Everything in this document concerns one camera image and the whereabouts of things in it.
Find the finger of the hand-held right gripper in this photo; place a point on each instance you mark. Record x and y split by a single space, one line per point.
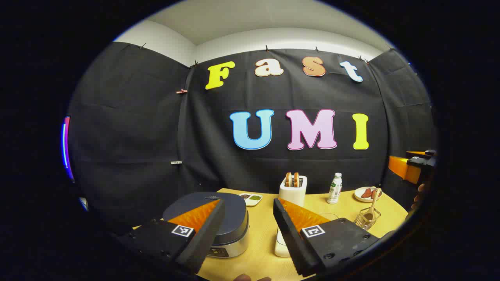
424 153
402 168

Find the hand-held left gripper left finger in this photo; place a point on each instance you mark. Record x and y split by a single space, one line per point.
203 238

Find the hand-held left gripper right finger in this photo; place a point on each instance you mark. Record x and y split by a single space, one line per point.
291 238

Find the dark grey rice cooker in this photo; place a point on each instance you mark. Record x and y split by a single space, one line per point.
234 212

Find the wooden spoon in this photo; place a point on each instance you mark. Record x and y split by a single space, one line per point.
373 203

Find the clear plastic rice container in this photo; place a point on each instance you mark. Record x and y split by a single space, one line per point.
279 234

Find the red meat slice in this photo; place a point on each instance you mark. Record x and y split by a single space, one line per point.
367 193
378 192

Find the white toaster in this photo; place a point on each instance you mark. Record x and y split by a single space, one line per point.
293 197

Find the white round plate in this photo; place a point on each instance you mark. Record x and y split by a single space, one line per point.
359 195

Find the white divided sauce dish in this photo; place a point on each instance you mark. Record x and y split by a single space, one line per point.
250 199

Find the bread slice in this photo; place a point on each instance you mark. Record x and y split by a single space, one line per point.
288 179
297 179

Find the white drink bottle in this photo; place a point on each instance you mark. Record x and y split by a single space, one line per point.
334 191

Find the black backdrop cloth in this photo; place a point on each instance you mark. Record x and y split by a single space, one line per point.
136 136

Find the computer monitor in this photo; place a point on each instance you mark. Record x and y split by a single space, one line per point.
66 148

